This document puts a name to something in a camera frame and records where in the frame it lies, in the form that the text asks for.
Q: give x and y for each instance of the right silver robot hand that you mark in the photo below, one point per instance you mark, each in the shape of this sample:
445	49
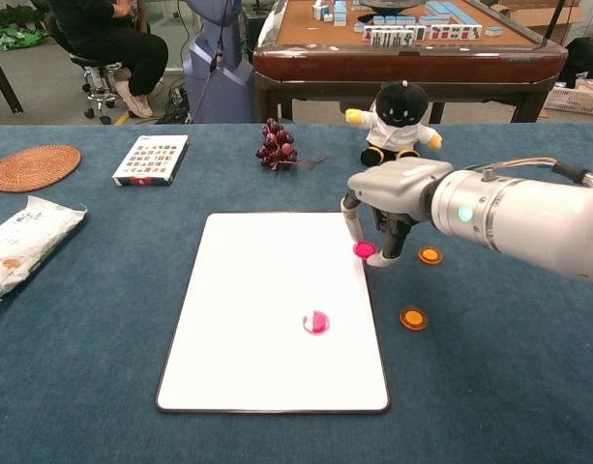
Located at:
397	186

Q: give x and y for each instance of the pink disc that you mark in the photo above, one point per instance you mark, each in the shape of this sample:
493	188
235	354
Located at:
316	322
364	249

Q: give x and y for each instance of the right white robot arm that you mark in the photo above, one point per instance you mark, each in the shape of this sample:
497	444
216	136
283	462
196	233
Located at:
528	217

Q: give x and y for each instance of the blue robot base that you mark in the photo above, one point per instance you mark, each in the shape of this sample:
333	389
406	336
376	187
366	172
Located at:
218	96

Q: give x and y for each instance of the black plush toy white coat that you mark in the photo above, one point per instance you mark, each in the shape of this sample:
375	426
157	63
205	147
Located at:
397	130

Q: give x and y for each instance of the brown mahjong table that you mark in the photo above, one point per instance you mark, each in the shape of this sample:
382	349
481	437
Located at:
397	67

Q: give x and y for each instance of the dark red grape bunch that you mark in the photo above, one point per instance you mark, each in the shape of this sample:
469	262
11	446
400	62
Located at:
276	145

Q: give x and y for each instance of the mahjong tile row green prints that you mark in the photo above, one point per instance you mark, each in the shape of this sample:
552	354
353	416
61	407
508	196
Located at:
395	36

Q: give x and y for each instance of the mahjong tile row red prints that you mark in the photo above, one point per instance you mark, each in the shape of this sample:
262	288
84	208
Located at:
455	33

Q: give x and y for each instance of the short blue backed tile row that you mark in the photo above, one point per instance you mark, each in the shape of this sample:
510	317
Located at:
388	20

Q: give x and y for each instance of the long blue backed tile row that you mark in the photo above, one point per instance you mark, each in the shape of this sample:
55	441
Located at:
446	12

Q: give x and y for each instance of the single blue backed mahjong tile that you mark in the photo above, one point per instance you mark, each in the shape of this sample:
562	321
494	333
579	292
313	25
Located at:
494	31

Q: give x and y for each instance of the stacked blue backed mahjong tiles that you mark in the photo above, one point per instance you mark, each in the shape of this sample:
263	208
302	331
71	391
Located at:
332	12

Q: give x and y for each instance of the white magnetic board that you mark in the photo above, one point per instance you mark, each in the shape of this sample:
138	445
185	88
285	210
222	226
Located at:
257	314

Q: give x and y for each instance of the white plastic basket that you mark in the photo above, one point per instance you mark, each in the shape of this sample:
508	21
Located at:
576	99

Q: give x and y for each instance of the cardboard box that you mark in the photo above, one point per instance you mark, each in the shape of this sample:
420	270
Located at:
538	19

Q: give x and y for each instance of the black bag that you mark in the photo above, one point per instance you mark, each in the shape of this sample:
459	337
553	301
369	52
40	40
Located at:
584	58

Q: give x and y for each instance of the white printed card box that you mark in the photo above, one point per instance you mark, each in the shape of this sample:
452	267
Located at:
151	159

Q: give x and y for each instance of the chrome swivel stool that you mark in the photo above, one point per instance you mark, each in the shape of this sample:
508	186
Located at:
100	82

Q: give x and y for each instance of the seated person in black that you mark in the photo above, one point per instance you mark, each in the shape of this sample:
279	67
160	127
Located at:
107	43

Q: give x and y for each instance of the blue table cloth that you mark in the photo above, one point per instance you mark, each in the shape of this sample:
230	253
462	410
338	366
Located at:
83	362

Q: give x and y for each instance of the brown woven round coaster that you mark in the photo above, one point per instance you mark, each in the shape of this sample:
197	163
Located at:
32	168

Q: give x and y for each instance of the white snack bag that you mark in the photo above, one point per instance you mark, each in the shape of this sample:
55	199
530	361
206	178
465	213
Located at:
25	241

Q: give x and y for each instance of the dark furniture leg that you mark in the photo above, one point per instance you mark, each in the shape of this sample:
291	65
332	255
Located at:
6	82

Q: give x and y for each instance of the green artificial foliage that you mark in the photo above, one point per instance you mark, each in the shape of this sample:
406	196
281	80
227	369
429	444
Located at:
15	36

